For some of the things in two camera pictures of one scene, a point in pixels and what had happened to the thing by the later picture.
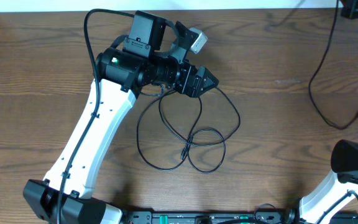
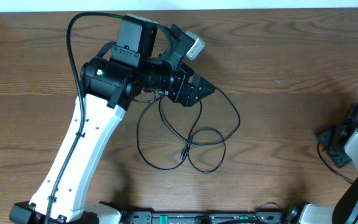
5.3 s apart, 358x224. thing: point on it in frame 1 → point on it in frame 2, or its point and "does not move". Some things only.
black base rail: (260, 216) does not move
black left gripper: (196, 86) → (191, 93)
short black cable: (192, 135) does not move
